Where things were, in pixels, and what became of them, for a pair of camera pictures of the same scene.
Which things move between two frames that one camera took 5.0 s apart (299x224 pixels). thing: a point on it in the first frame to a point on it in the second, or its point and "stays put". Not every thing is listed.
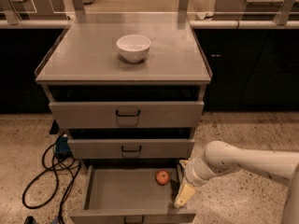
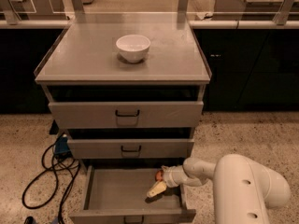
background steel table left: [41, 3] stays put
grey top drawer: [125, 114] stays put
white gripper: [191, 174] to [169, 175]
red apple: [163, 177] stays put
